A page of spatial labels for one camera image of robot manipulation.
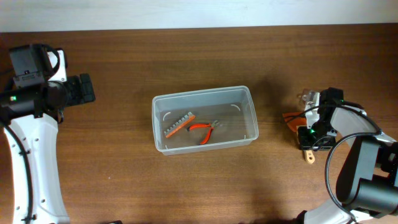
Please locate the clear plastic container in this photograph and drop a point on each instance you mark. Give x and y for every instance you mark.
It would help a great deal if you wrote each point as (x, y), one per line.
(232, 106)

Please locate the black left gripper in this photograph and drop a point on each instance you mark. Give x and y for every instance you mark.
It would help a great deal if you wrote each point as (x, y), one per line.
(78, 96)

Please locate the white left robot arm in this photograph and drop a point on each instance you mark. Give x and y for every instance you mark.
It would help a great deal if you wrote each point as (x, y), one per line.
(30, 117)

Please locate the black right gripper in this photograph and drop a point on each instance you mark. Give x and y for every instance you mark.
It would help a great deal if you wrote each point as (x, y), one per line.
(306, 145)

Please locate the clear case of coloured bits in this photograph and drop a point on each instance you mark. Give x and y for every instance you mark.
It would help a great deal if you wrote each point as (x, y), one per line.
(309, 97)

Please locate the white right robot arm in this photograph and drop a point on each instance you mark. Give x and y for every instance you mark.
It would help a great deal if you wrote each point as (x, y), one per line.
(366, 187)

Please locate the orange handled pliers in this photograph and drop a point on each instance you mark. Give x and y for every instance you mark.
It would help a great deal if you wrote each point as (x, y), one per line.
(207, 129)

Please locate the orange socket bit rail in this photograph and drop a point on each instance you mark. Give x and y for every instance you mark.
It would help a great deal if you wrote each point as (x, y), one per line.
(179, 124)

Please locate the orange scraper with wooden handle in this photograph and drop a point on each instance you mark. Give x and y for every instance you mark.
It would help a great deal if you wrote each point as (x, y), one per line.
(294, 127)

